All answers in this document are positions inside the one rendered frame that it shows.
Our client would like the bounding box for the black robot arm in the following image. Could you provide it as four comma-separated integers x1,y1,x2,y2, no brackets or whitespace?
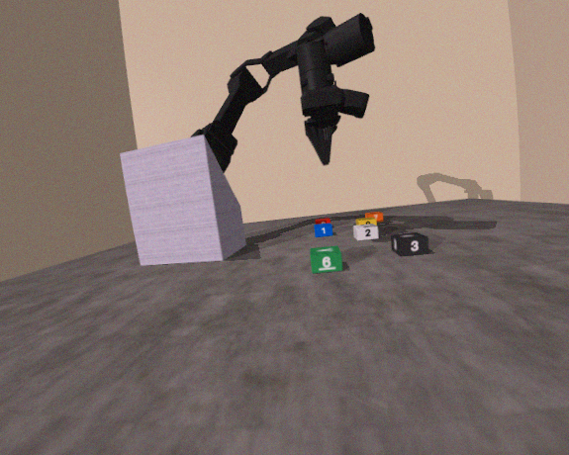
191,13,375,174

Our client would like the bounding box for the yellow block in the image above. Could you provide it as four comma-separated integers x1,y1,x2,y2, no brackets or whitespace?
356,217,377,226

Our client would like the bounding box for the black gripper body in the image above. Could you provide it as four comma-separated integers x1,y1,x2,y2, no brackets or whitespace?
300,68,344,120

